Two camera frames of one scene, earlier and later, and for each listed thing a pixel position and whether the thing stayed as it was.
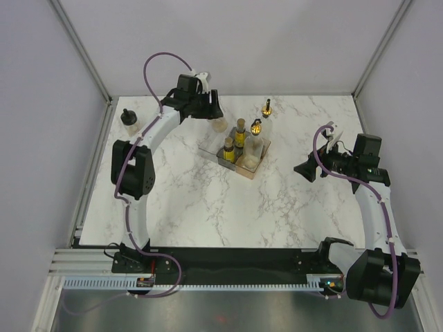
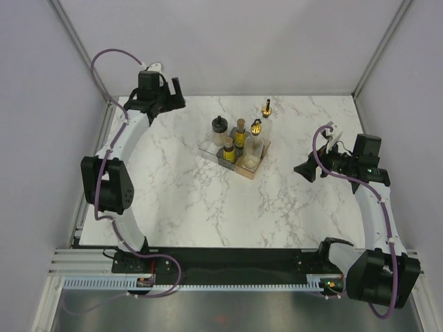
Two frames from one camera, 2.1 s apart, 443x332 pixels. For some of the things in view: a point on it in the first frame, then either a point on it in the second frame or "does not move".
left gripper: x=211 y=111 → x=175 y=102
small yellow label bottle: x=228 y=151 does not move
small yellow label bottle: x=239 y=135 does not move
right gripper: x=308 y=169 does not move
